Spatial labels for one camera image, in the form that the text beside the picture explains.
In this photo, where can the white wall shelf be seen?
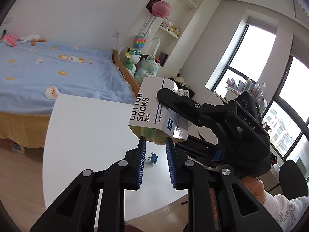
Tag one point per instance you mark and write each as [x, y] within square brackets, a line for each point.
[183, 12]

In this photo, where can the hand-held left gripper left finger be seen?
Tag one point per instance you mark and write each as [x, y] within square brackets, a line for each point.
[141, 164]

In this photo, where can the rainbow pop bag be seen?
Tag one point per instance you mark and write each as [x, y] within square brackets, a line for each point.
[141, 42]

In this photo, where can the green dinosaur plush toy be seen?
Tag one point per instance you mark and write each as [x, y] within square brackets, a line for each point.
[132, 61]

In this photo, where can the teal plush toy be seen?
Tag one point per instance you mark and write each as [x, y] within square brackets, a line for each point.
[147, 70]

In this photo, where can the yellow bed sheet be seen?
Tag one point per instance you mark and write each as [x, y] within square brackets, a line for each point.
[19, 128]

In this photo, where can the small window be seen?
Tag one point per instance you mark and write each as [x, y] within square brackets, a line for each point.
[251, 53]

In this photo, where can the pink basketball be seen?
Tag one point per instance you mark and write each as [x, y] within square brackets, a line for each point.
[161, 9]

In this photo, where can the white pig plush toy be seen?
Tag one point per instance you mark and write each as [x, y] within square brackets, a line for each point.
[166, 23]

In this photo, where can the white folding stand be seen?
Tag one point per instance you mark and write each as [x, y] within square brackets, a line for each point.
[154, 46]

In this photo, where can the pink plush toy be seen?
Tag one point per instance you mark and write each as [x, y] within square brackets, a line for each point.
[8, 40]

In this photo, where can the row of books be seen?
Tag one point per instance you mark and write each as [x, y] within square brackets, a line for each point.
[248, 87]

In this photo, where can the white hat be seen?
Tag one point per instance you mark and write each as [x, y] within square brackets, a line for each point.
[177, 80]

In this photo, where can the wooden bed frame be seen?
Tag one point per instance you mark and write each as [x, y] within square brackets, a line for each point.
[125, 73]

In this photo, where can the wall socket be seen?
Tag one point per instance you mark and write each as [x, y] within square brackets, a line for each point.
[117, 33]

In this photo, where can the blue binder clip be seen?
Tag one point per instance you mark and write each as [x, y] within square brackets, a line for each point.
[154, 160]

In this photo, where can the large window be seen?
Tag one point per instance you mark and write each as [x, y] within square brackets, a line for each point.
[289, 106]

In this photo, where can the blue printed blanket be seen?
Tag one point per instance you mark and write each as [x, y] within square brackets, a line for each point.
[72, 77]

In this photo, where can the pinkish trash bin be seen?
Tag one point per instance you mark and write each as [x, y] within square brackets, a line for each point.
[132, 229]

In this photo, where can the yellow plush toy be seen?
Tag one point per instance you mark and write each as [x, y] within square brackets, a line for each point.
[175, 30]

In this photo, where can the black office chair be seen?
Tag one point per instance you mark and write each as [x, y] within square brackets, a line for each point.
[293, 178]

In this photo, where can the toy basketball hoop stand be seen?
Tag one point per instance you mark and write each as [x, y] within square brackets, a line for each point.
[151, 21]

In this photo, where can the green sock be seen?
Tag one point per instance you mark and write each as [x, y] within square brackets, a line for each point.
[151, 133]

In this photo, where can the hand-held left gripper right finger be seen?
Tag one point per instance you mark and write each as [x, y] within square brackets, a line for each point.
[171, 165]

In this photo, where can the white goose plush toy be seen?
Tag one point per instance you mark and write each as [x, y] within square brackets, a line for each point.
[30, 38]

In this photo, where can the white cardboard sock box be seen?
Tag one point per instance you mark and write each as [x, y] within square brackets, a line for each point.
[147, 101]

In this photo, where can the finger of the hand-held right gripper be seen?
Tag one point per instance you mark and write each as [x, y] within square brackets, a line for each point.
[178, 104]
[202, 149]

